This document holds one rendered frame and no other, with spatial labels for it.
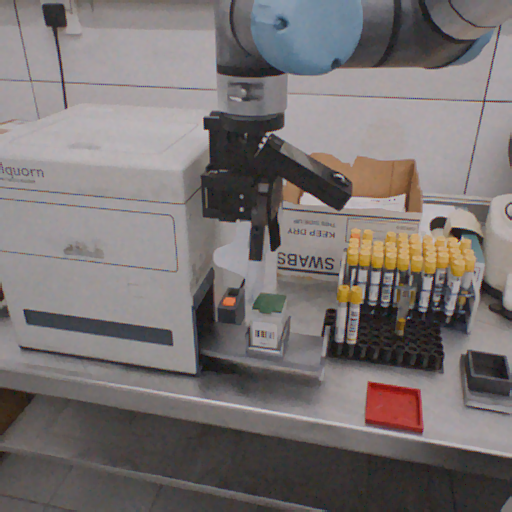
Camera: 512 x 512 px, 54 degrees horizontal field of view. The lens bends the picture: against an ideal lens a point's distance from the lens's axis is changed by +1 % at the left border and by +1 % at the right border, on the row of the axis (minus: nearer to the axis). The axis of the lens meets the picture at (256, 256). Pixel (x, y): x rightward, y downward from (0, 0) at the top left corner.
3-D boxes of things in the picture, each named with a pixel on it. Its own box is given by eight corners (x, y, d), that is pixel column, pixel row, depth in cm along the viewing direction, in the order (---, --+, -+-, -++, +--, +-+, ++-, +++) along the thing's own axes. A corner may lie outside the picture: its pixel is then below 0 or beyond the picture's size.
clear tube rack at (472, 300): (335, 317, 81) (338, 279, 78) (340, 285, 90) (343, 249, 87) (470, 335, 77) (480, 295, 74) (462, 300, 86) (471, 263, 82)
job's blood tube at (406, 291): (392, 346, 74) (402, 288, 70) (392, 341, 75) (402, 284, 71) (402, 348, 74) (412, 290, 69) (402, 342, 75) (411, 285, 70)
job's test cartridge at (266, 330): (250, 351, 68) (249, 312, 65) (257, 331, 72) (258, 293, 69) (279, 356, 67) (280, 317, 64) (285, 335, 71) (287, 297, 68)
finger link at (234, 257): (212, 297, 60) (222, 220, 60) (261, 304, 59) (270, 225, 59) (204, 298, 57) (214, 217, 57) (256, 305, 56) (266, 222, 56)
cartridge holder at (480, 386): (464, 406, 64) (470, 384, 63) (459, 361, 72) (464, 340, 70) (511, 414, 63) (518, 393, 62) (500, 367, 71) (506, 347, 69)
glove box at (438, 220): (413, 291, 88) (421, 242, 84) (408, 233, 109) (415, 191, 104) (489, 300, 86) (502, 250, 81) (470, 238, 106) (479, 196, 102)
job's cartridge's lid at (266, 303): (250, 313, 65) (250, 310, 64) (258, 294, 69) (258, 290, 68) (280, 317, 64) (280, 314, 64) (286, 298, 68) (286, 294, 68)
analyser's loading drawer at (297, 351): (174, 357, 70) (171, 326, 67) (190, 329, 75) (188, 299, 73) (323, 380, 66) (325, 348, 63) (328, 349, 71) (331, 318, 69)
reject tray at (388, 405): (365, 423, 62) (365, 418, 62) (367, 385, 68) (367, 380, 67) (423, 433, 61) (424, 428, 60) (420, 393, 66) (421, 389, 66)
